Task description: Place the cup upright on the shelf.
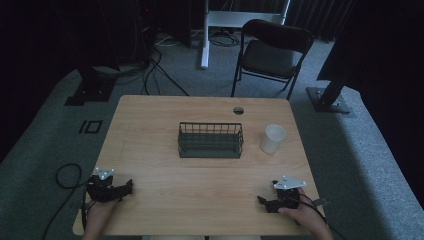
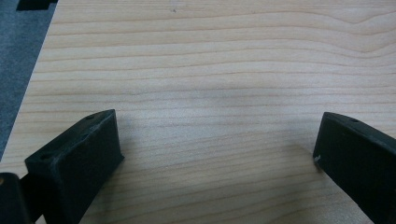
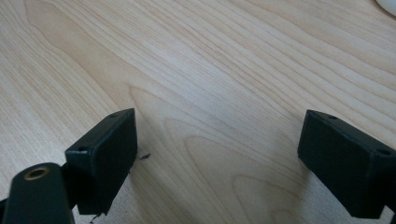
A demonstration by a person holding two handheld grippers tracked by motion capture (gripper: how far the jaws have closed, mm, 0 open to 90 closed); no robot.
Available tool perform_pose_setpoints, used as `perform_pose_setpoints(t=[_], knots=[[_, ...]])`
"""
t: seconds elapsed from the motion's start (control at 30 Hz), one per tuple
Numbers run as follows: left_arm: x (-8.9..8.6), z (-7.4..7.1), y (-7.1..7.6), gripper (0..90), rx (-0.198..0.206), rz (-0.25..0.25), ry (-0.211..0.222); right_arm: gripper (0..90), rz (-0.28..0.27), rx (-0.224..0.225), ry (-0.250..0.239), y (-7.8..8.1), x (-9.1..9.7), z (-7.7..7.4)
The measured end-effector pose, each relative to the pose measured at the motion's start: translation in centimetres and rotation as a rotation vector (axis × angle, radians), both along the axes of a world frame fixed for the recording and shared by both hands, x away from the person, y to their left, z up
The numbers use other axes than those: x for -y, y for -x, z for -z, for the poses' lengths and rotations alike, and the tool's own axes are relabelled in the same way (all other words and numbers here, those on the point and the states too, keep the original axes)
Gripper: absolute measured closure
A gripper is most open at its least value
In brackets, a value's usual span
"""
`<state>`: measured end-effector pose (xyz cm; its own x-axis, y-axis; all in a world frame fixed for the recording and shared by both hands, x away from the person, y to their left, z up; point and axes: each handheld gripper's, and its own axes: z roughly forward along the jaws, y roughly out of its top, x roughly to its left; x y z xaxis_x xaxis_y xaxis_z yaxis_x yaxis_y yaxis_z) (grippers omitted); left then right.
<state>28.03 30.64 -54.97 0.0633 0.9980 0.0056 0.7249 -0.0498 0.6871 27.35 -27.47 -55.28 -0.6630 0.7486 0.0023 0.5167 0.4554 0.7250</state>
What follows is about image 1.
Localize black slanted stand with base plate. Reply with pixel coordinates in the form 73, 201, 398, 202
306, 49, 352, 115

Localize white desk frame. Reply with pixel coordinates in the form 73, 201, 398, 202
200, 0, 292, 70

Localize black folding chair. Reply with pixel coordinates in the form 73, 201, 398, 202
230, 18, 315, 101

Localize white cup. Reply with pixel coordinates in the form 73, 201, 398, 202
260, 124, 287, 155

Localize black stand with flat base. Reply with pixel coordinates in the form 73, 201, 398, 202
63, 63, 121, 107

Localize person's right hand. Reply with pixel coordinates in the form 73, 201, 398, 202
277, 187, 327, 233

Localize black looped gripper cable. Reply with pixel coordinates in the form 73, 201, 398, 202
41, 162, 93, 240

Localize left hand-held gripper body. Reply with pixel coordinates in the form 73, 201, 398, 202
85, 166, 124, 204

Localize black floor cables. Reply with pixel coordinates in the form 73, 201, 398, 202
113, 46, 191, 98

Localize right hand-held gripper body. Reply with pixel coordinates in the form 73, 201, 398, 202
270, 175, 308, 212

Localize black wire basket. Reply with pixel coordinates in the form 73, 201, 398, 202
177, 121, 245, 159

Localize dark curtain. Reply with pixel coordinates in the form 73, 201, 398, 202
286, 0, 359, 43

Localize person's left hand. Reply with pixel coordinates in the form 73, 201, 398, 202
85, 198, 120, 228

